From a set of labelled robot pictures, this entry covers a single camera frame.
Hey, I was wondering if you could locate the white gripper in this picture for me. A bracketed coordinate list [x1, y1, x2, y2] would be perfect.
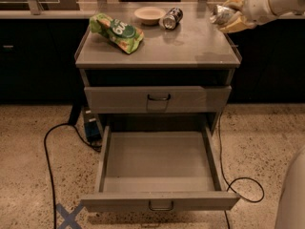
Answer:
[219, 0, 277, 33]

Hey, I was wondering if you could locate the silver blue redbull can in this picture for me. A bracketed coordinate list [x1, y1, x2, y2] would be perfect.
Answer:
[210, 5, 236, 25]

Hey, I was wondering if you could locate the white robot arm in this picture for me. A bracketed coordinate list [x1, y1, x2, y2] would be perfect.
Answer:
[218, 0, 305, 229]

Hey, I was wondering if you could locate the dark soda can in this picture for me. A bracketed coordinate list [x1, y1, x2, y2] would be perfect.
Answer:
[159, 8, 183, 30]

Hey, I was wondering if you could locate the grey upper drawer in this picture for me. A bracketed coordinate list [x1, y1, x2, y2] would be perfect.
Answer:
[85, 86, 231, 114]

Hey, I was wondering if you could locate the grey drawer cabinet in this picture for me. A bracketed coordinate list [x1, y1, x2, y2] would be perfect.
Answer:
[76, 3, 240, 130]

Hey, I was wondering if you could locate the open grey middle drawer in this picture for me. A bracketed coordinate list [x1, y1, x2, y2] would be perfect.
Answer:
[81, 126, 240, 212]

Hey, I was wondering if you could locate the beige bowl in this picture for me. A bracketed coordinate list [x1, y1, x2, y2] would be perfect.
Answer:
[134, 7, 166, 26]

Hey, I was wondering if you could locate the green chip bag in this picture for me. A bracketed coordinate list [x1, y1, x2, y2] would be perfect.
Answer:
[89, 13, 144, 54]

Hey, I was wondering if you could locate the blue power box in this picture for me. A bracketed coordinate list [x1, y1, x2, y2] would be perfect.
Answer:
[82, 107, 101, 142]

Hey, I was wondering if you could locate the dark counter cabinet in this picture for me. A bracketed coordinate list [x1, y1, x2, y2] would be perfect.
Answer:
[0, 12, 305, 104]

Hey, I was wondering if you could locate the blue tape cross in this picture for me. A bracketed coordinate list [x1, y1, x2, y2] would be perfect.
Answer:
[56, 203, 83, 229]

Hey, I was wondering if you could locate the black cable right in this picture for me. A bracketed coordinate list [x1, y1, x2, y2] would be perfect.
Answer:
[217, 112, 266, 229]

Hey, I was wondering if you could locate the black cable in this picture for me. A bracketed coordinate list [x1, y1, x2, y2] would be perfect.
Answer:
[217, 112, 266, 229]
[43, 122, 103, 229]

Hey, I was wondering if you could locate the black cable left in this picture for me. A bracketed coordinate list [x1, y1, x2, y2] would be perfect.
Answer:
[43, 122, 103, 229]

